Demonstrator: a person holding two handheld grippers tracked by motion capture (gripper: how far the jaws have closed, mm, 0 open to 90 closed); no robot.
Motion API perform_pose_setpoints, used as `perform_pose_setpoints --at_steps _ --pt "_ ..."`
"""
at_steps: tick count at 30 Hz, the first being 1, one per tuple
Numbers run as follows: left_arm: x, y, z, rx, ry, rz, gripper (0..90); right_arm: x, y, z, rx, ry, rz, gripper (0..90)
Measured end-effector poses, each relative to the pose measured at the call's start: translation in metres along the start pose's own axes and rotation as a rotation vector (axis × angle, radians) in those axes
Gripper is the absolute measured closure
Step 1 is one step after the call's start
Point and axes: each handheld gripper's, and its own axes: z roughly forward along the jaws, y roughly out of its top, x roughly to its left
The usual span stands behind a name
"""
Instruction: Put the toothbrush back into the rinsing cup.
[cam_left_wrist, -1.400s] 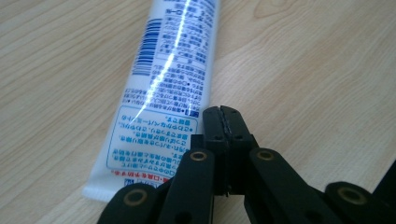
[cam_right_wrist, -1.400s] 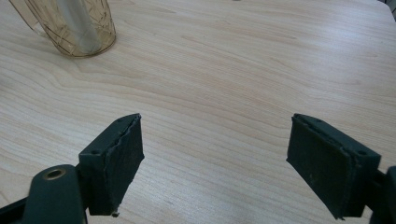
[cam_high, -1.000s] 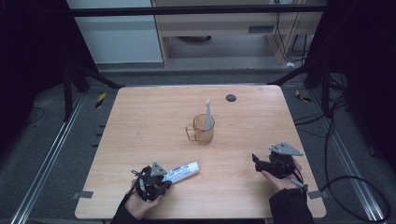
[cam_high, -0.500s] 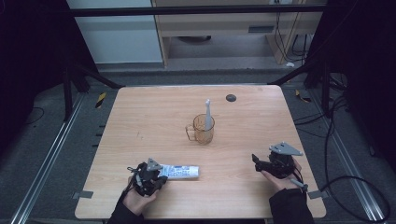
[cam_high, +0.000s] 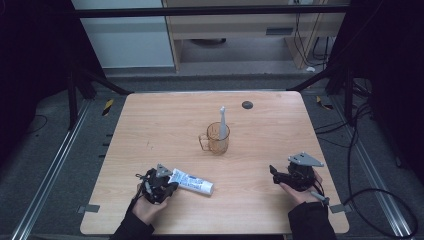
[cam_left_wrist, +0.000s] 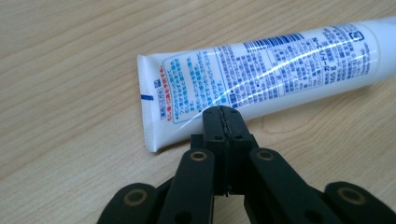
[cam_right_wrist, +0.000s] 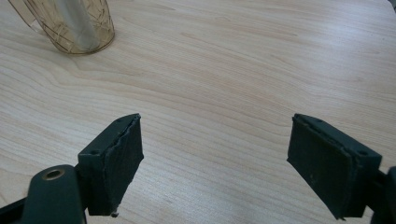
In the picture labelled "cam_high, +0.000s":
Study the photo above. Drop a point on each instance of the black horizontal frame bar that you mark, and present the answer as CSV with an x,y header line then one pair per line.
x,y
200,11

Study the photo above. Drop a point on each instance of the white toothpaste tube blue print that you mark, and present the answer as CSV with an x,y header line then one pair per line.
x,y
195,182

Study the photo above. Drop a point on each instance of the person's left hand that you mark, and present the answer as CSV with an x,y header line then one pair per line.
x,y
148,208

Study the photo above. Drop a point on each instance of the black metal frame stand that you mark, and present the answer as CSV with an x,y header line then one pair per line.
x,y
348,96
71,100

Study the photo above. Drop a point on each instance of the dark round table grommet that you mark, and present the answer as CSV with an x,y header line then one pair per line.
x,y
247,105

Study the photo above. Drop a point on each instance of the light wooden desk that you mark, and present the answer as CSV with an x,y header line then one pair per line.
x,y
233,26

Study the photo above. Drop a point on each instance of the white cabinet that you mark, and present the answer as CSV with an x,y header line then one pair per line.
x,y
126,40

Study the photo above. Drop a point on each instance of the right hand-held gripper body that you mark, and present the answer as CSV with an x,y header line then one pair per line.
x,y
301,173

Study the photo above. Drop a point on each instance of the small white floor object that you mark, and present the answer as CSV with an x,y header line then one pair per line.
x,y
310,69

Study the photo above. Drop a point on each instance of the yellow black tape strip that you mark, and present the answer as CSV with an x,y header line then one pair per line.
x,y
323,104
107,106

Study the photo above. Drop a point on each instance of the white electric toothbrush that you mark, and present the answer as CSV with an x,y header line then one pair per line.
x,y
222,123

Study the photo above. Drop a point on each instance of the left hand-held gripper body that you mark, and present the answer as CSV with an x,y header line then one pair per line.
x,y
156,185

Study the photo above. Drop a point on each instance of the black curtain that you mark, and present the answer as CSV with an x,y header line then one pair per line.
x,y
393,66
33,66

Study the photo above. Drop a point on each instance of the person's right hand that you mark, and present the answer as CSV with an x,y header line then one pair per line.
x,y
300,195

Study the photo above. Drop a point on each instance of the aluminium floor rail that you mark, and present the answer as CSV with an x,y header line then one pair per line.
x,y
50,166
373,173

